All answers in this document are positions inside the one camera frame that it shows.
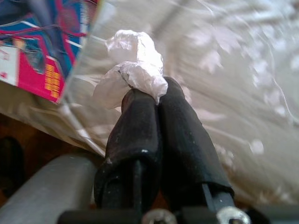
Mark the colourful comic magazine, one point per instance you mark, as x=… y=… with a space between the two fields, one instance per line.
x=35 y=58

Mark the white tissue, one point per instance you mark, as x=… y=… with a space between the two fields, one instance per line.
x=140 y=58

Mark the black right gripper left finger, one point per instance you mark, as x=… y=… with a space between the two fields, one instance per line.
x=133 y=144

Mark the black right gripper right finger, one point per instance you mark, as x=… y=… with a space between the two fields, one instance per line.
x=187 y=151

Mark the bed with beige floral sheet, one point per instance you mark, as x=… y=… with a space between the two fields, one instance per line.
x=222 y=93

